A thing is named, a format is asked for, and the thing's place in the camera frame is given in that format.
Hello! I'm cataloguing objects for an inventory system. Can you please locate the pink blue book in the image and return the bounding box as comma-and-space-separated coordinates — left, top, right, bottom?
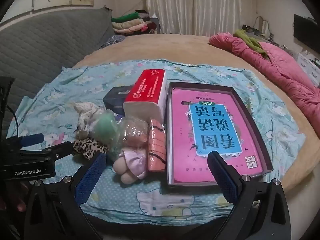
171, 87, 264, 183

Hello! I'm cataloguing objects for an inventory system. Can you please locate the orange towel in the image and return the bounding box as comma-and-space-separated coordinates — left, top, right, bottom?
148, 119, 167, 172

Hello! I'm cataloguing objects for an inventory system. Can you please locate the green sponge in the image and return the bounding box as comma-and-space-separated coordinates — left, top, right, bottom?
93, 109, 119, 161

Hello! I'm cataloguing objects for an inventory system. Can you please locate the black television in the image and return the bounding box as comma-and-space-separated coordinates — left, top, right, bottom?
293, 14, 319, 54

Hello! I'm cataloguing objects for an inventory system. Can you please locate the leopard print scrunchie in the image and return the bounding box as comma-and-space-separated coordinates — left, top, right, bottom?
73, 138, 108, 160

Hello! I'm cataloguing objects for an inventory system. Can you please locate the hello kitty blue cloth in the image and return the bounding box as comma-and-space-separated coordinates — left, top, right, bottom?
7, 60, 306, 226

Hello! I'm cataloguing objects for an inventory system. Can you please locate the stack of folded clothes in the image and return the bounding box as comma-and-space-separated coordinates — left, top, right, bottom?
111, 9, 159, 36

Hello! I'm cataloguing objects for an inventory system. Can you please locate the white floral scrunchie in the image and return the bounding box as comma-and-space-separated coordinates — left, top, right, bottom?
74, 102, 105, 140

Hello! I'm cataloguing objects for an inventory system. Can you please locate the white curtain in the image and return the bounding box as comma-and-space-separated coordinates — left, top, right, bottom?
146, 0, 241, 36

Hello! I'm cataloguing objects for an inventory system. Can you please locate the pink quilt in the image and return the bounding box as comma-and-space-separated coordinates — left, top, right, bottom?
209, 33, 320, 134

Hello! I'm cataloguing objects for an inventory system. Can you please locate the dark shallow tray box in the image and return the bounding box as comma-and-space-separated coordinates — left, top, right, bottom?
165, 81, 274, 187

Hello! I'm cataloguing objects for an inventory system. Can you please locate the pink sponge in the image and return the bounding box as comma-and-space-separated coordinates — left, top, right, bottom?
117, 117, 148, 152

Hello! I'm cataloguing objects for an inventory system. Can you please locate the plush bear pink bow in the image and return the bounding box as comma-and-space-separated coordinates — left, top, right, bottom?
113, 147, 148, 185

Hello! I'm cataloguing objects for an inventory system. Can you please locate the green garment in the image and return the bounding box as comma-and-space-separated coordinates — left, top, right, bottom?
233, 29, 269, 59

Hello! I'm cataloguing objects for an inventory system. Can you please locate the black cable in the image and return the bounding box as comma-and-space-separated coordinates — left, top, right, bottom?
6, 104, 20, 138

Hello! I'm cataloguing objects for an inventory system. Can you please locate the red white tissue pack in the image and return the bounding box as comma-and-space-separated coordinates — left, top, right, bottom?
123, 69, 168, 123

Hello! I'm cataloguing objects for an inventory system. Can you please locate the grey quilted sofa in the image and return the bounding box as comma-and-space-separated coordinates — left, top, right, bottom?
1, 7, 114, 138

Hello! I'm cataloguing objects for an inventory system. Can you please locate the dark blue box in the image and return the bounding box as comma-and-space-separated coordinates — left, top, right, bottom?
103, 85, 133, 116

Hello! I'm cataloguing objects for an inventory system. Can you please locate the person's left hand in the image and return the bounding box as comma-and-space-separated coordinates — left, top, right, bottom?
1, 181, 29, 212

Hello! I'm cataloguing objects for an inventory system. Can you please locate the white drawer cabinet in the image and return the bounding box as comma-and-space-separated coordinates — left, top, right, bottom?
297, 53, 320, 87

